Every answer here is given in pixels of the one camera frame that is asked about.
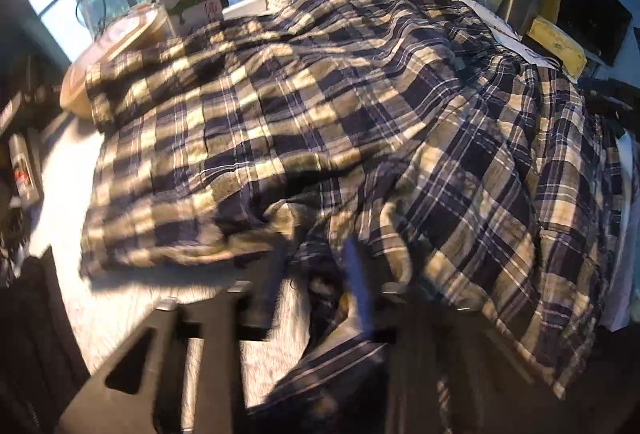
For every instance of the blue beige plaid pants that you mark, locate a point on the blue beige plaid pants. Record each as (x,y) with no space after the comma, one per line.
(478,177)

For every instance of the yellow sponge block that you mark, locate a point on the yellow sponge block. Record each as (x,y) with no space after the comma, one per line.
(559,44)

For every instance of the white green milk carton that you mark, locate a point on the white green milk carton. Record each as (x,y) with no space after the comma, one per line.
(186,16)

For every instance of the black monitor screen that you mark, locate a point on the black monitor screen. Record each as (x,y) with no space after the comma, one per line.
(599,26)

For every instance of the beige plastic basin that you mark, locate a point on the beige plastic basin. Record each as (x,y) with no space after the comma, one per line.
(144,25)

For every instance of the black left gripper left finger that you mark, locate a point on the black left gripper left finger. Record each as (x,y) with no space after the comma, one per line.
(139,388)

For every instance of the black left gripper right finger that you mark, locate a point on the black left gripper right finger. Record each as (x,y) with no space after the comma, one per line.
(444,368)

